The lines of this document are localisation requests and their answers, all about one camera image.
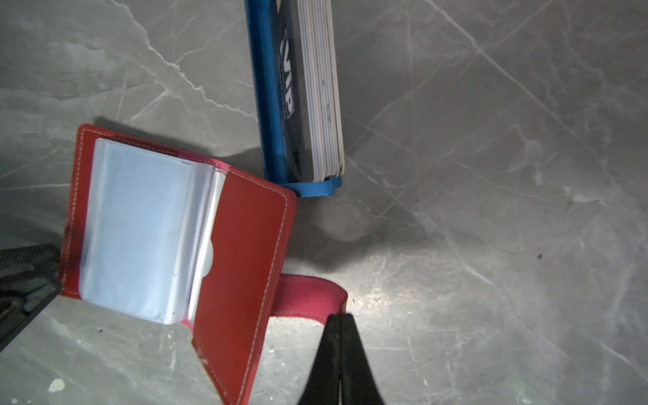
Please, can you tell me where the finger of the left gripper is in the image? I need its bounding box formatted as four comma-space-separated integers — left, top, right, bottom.
1, 244, 62, 349

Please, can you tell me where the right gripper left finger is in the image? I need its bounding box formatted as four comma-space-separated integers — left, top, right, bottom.
298, 315, 342, 405

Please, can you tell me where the red leather card holder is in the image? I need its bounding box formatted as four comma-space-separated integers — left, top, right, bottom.
59, 125, 348, 404

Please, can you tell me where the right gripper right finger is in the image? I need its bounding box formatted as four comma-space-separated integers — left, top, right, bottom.
341, 314, 384, 405

